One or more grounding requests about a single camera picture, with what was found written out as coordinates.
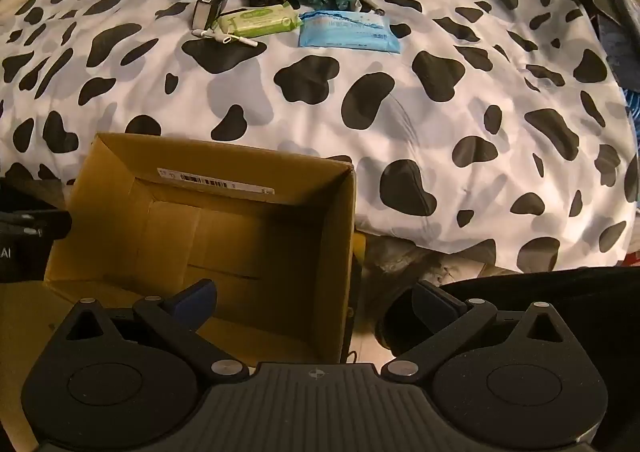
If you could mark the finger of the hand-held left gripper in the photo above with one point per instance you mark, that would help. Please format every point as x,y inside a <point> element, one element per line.
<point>45,224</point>

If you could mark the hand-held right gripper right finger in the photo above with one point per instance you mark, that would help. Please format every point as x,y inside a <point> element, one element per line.
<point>425,304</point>

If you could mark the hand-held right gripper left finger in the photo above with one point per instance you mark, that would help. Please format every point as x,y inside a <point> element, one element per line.
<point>197,306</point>

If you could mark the brown cardboard box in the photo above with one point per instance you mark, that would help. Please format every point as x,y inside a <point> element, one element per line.
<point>125,212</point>

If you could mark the white plastic stick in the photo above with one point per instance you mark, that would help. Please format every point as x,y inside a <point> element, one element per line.
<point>212,35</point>
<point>245,41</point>

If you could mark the black rectangular device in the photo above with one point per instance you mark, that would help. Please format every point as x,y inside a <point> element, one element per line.
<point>212,2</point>

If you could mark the blue wet wipes packet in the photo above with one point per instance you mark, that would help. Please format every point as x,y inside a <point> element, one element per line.
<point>345,30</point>

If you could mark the green wet wipes packet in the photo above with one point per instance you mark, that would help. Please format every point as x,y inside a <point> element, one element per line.
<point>260,18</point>

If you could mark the cow print blanket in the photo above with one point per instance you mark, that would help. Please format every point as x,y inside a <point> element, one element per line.
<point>300,132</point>

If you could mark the blue striped cloth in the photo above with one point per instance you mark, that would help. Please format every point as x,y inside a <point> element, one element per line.
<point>634,107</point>

